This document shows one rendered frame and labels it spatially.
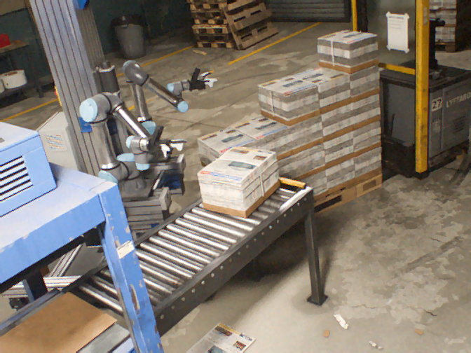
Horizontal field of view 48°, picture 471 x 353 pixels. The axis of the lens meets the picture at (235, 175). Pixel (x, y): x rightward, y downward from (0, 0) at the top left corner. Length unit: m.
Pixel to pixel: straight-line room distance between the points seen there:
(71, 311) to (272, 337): 1.28
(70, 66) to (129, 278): 1.77
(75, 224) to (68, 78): 1.79
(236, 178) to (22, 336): 1.24
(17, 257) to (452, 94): 3.87
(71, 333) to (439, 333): 2.00
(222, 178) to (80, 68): 1.11
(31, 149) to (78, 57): 1.60
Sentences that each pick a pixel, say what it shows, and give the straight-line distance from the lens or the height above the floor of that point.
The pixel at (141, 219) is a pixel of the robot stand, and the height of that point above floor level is 0.63.
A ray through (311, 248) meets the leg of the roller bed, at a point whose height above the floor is 0.41.
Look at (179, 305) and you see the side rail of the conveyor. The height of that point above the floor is 0.76.
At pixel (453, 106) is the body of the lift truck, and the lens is 4.84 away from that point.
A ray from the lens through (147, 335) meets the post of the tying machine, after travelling 2.05.
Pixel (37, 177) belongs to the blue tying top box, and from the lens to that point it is 1.79.
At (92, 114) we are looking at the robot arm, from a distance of 3.01.
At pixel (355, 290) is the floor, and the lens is 3.56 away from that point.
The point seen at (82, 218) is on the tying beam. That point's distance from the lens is 1.70.
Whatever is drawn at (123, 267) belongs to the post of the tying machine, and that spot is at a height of 1.26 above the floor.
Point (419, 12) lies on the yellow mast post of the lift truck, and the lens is 4.26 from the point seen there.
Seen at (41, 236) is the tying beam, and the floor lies 1.52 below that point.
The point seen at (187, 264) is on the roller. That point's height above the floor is 0.79.
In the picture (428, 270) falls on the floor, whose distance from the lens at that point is 3.74.
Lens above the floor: 2.27
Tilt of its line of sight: 26 degrees down
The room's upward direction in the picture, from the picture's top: 9 degrees counter-clockwise
